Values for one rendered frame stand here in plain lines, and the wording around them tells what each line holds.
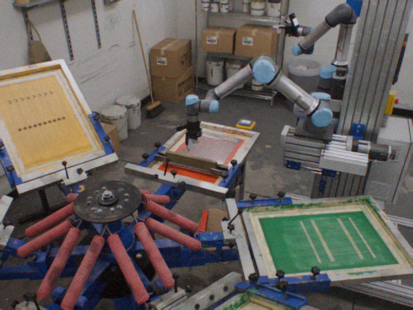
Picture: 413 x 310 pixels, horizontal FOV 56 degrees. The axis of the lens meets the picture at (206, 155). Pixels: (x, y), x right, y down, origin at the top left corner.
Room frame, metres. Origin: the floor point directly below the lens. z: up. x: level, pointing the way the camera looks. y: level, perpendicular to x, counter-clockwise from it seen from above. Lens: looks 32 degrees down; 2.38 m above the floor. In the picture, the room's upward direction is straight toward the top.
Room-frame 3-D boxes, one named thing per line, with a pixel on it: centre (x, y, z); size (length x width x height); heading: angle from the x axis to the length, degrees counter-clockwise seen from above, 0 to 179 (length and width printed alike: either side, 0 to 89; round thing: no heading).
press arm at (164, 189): (1.80, 0.24, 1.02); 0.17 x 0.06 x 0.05; 156
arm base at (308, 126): (2.13, -0.68, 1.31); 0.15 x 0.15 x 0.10
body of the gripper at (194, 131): (2.11, 0.08, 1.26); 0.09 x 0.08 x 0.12; 66
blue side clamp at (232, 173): (1.99, -0.14, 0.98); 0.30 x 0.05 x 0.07; 156
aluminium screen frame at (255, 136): (2.32, 0.02, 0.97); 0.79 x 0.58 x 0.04; 156
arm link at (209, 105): (2.11, -0.02, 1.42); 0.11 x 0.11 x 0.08; 81
